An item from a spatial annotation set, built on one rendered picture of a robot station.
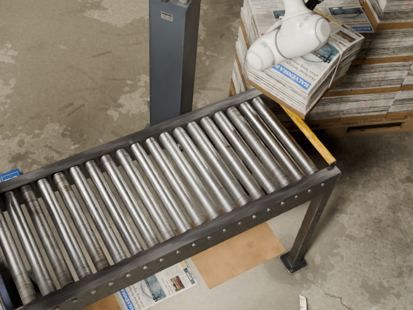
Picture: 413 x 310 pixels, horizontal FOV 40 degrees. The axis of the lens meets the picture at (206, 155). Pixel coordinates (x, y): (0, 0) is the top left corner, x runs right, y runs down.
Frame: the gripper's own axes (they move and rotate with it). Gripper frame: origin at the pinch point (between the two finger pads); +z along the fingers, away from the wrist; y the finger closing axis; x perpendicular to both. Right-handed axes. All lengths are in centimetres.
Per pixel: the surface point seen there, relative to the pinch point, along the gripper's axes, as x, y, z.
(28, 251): -28, 60, -117
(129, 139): -36, 55, -59
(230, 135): -7, 53, -29
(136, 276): 5, 64, -97
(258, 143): 4, 52, -25
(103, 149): -40, 56, -69
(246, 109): -11, 51, -13
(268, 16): -38, 45, 41
